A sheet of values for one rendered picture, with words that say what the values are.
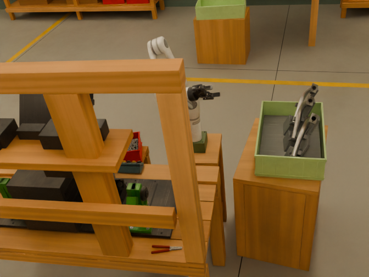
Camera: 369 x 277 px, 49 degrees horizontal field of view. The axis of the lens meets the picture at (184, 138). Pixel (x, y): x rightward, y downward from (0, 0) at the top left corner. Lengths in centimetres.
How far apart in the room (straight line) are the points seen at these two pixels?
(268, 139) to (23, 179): 156
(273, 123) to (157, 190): 101
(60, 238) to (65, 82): 109
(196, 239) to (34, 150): 83
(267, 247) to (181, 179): 147
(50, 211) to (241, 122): 285
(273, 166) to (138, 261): 99
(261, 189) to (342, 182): 132
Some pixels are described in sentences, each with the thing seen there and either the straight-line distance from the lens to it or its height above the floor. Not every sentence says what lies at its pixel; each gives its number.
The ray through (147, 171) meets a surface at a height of 90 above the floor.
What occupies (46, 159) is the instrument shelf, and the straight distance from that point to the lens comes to 180.
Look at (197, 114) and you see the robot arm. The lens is 256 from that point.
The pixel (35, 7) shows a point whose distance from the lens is 839.
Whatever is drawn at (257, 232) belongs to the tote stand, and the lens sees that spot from 292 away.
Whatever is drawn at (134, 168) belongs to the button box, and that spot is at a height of 93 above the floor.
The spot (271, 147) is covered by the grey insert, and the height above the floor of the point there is 85.
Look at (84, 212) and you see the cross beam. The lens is 190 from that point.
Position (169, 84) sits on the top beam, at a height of 189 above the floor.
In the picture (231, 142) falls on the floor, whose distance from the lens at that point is 415.
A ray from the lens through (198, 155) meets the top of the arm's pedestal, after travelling 269.
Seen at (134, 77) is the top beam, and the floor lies 192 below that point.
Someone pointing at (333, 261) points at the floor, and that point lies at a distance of 322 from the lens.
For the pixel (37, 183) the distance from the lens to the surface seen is 219.
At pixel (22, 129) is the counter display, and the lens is 195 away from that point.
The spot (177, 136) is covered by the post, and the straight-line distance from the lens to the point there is 152.
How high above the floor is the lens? 257
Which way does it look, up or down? 37 degrees down
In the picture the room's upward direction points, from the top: 8 degrees counter-clockwise
